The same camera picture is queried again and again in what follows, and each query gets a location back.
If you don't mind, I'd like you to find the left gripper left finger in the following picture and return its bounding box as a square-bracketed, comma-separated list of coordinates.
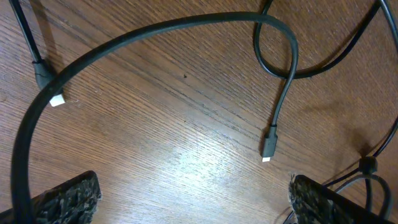
[1, 170, 102, 223]

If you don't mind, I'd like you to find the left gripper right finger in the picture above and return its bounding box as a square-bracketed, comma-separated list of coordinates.
[289, 174, 393, 224]

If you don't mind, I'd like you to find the long black usb cable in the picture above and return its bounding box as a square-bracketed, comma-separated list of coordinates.
[11, 11, 300, 224]

